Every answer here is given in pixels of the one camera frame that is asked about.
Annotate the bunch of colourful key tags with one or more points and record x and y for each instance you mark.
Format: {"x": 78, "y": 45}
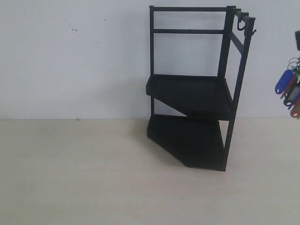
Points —
{"x": 288, "y": 87}

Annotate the black metal corner rack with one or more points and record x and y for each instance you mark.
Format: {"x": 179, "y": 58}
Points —
{"x": 192, "y": 117}

